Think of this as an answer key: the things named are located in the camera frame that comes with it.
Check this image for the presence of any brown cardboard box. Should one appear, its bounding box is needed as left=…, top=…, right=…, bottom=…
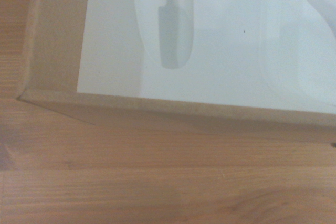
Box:
left=17, top=0, right=336, bottom=145

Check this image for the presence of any white foam insert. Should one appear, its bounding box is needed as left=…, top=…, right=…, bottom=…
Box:
left=76, top=0, right=336, bottom=116

